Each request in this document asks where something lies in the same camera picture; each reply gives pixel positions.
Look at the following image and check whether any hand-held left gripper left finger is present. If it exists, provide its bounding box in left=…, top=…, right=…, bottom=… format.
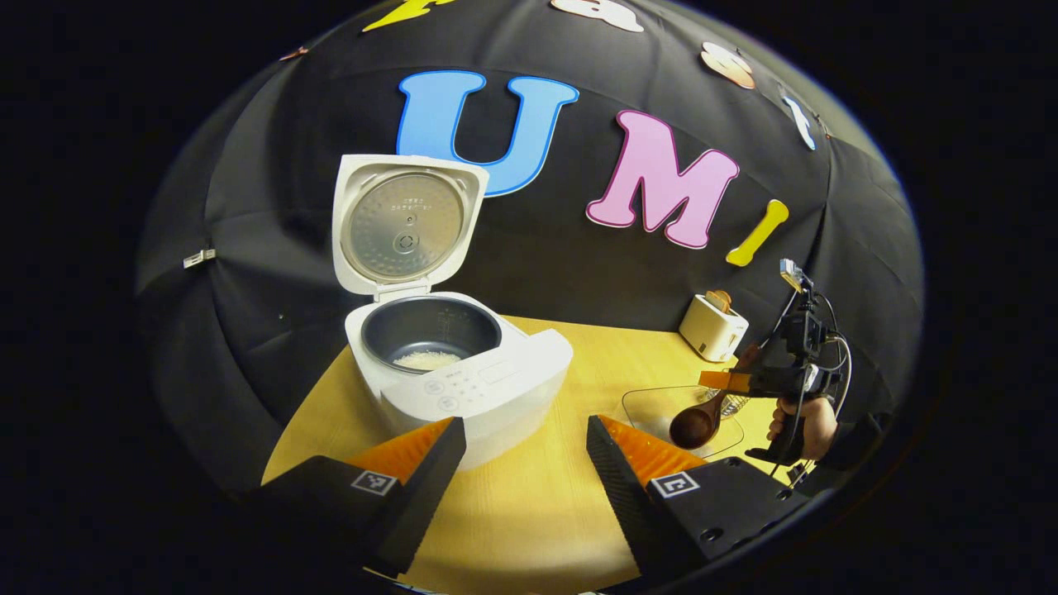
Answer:
left=248, top=416, right=468, bottom=579

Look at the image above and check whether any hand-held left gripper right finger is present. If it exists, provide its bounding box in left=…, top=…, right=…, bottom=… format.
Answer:
left=585, top=413, right=815, bottom=579

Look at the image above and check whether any metal wire chopstick holder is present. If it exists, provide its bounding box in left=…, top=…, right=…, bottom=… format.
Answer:
left=698, top=388, right=753, bottom=418

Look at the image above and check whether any brown wooden spoon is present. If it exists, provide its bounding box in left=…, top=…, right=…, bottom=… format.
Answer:
left=669, top=388, right=732, bottom=451

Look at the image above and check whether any white rice cooker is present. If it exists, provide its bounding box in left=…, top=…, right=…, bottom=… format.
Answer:
left=332, top=154, right=574, bottom=472

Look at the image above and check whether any small white rice heap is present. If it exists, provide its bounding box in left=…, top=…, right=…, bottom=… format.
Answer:
left=393, top=350, right=464, bottom=371

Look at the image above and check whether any white toaster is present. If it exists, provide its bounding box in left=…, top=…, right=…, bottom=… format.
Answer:
left=679, top=293, right=750, bottom=363

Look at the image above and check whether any clear plastic tray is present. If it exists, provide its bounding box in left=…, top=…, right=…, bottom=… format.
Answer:
left=622, top=385, right=745, bottom=461

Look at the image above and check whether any dark grey inner pot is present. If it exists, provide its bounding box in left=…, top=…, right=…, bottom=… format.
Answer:
left=361, top=296, right=503, bottom=374

